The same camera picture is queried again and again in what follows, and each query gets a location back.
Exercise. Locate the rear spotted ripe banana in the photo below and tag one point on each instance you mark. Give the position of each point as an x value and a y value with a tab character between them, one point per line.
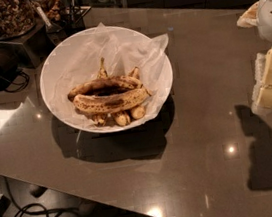
125	82

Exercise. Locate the spotted ripe banana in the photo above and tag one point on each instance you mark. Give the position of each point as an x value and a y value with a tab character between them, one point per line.
125	82
110	103

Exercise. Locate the front spotted ripe banana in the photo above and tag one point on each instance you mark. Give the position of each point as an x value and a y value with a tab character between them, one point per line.
110	103

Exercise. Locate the white round bowl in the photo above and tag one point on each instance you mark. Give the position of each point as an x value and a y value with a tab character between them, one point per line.
57	74

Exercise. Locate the white paper liner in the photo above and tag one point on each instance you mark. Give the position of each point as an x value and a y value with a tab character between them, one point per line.
78	59

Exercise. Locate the metal scoop with tag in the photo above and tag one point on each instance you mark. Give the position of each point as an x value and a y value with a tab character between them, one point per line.
54	31

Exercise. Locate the dark tray stand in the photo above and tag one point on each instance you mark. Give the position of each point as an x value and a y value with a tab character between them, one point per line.
33	47

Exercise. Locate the glass jar of nuts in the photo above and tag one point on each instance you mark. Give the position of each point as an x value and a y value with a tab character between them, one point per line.
16	18

